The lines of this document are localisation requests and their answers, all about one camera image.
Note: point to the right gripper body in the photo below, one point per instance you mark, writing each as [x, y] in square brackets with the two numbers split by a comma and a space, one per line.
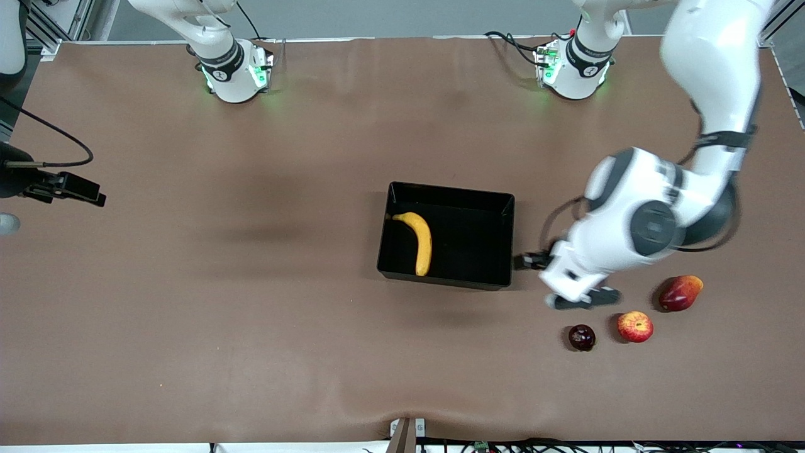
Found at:
[14, 181]

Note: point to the red yellow apple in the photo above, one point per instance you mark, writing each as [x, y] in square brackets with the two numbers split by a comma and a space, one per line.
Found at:
[635, 327]

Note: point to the yellow banana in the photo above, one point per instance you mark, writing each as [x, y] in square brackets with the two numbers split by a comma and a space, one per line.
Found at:
[424, 245]

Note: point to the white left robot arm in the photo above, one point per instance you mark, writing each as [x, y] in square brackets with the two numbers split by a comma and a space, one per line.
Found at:
[717, 63]

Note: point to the black rectangular plastic box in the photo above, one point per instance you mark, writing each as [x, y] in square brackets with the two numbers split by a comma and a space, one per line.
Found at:
[465, 251]

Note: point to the dark purple plum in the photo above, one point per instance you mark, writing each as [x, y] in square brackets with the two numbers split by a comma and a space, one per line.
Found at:
[582, 338]

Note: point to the red yellow mango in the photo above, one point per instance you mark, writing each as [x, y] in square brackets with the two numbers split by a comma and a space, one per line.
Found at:
[678, 294]

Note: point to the small green circuit board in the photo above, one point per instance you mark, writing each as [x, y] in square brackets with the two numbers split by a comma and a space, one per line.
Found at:
[482, 445]

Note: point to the brown table mat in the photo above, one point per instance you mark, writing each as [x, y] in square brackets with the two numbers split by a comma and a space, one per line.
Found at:
[251, 314]

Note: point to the aluminium frame rail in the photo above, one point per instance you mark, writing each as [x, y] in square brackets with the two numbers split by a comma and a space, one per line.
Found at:
[56, 25]
[783, 19]

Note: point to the grey metal mounting bracket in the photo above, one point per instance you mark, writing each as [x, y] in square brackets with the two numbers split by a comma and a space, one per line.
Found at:
[405, 437]

